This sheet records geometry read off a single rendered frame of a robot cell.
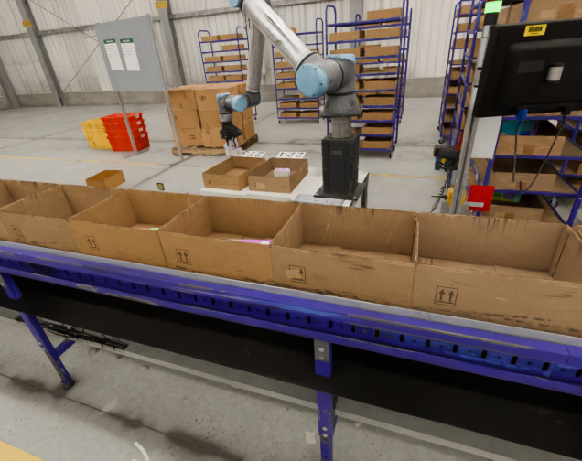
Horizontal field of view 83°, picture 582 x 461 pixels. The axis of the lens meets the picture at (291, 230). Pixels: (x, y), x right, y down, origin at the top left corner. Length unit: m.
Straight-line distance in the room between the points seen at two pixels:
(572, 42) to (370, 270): 1.05
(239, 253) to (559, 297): 0.79
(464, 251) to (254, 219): 0.73
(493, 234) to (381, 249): 0.34
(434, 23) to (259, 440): 10.08
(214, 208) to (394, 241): 0.69
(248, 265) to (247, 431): 0.98
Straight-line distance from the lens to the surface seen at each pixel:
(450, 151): 1.68
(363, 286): 0.93
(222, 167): 2.46
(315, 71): 1.65
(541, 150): 2.21
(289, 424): 1.79
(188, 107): 5.98
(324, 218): 1.17
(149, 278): 1.18
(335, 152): 1.88
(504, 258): 1.22
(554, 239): 1.21
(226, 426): 1.83
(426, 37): 10.61
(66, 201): 1.91
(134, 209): 1.61
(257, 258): 0.98
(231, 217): 1.32
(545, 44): 1.52
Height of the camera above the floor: 1.54
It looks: 29 degrees down
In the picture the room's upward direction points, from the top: 5 degrees counter-clockwise
